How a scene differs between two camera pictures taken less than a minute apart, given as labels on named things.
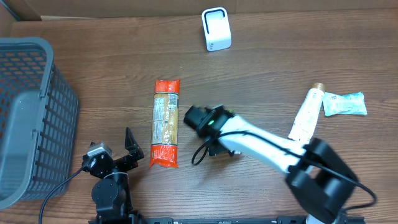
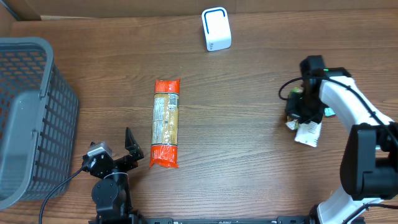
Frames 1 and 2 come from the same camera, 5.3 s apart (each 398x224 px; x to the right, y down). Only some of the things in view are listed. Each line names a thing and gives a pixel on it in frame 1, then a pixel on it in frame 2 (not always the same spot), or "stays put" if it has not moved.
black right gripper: (217, 149) to (318, 117)
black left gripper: (119, 160) stays put
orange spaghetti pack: (164, 150) stays put
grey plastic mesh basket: (39, 120) stays put
